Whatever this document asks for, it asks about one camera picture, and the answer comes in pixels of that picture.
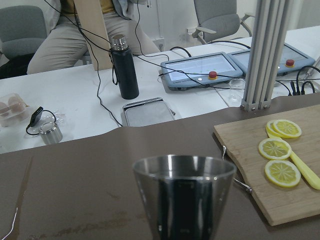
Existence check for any egg carton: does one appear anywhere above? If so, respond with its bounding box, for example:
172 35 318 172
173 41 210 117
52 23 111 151
0 93 30 127

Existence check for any steel thermos cap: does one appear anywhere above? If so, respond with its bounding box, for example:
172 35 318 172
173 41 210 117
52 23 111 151
38 122 63 145

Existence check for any silver kitchen scale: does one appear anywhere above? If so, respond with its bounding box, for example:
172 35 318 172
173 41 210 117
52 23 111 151
122 97 176 127

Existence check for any teach pendant tablet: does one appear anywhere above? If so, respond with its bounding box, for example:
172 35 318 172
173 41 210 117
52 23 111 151
228 43 315 76
160 52 243 91

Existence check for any aluminium frame post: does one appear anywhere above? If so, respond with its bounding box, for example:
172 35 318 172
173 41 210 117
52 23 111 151
240 0 293 112

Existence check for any middle lemon slice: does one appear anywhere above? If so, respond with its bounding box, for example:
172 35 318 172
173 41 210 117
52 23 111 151
258 138 292 160

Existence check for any yellow plastic knife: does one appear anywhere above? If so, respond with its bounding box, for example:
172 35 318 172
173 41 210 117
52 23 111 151
266 132 320 190

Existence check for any right teach pendant tablet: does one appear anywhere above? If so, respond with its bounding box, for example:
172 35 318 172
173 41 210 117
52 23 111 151
228 43 315 76

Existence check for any steel measuring jigger cup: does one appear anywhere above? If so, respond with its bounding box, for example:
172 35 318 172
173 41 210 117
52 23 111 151
132 154 237 240

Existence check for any seated person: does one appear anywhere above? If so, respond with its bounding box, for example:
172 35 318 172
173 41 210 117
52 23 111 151
26 0 160 75

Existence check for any lemon slice near handle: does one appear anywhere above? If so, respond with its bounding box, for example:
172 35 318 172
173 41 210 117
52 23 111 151
264 160 301 188

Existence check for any bamboo cutting board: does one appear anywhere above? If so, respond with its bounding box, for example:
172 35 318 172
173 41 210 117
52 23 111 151
213 105 320 226

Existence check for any lemon slice under top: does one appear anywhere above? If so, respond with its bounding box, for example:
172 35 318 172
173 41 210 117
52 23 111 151
265 120 282 137

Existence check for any black thermos bottle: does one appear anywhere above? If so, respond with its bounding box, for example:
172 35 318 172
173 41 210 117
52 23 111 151
110 34 139 100

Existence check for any grey office chair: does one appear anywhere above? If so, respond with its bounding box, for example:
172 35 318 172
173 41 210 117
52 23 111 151
192 0 254 44

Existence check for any clear plastic cup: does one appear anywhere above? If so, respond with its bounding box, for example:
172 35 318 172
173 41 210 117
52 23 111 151
228 78 246 107

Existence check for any left teach pendant tablet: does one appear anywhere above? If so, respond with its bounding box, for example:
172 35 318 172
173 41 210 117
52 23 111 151
160 52 243 91

